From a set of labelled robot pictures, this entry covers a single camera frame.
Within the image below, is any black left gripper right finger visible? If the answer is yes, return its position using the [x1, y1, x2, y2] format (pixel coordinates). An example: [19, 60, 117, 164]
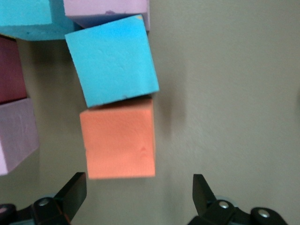
[187, 173, 289, 225]

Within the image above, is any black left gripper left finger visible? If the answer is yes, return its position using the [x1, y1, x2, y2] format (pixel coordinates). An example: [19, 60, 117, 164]
[0, 172, 88, 225]

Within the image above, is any orange foam cube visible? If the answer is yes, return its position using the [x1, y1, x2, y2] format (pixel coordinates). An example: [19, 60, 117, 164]
[79, 98, 157, 180]

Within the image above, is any pink foam cube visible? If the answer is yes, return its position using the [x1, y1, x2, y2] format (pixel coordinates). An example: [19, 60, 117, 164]
[0, 97, 40, 176]
[63, 0, 150, 31]

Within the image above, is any red foam cube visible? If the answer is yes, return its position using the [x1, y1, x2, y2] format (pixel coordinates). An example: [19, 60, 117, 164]
[0, 34, 28, 104]

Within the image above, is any cyan foam cube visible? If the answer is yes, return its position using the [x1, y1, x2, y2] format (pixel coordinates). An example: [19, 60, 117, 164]
[0, 0, 82, 42]
[64, 14, 160, 108]

